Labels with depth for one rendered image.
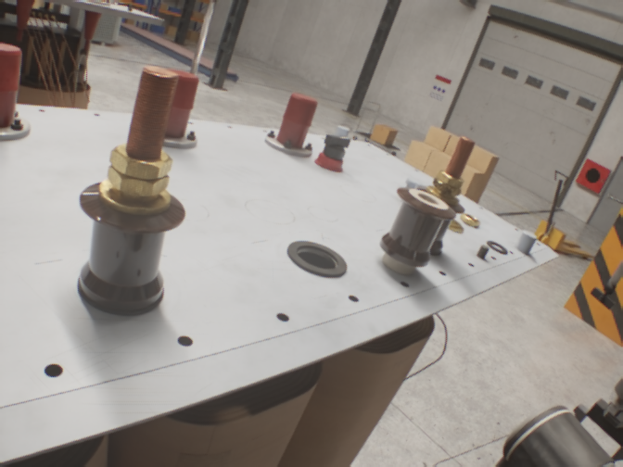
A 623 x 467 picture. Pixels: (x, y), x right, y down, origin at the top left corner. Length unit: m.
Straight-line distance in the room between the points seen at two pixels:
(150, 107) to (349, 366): 0.77
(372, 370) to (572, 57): 13.69
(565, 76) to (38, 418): 14.20
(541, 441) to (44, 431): 0.51
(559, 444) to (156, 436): 0.58
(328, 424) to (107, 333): 0.81
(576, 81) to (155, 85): 13.94
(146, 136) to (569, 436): 0.56
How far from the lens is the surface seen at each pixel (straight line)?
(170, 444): 0.75
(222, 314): 0.43
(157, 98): 0.35
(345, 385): 1.03
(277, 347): 0.42
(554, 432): 0.59
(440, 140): 7.33
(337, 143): 1.04
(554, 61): 14.45
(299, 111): 1.05
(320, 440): 1.18
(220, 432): 0.73
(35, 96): 2.04
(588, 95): 13.98
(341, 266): 0.59
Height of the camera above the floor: 1.62
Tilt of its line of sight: 23 degrees down
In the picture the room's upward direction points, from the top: 21 degrees clockwise
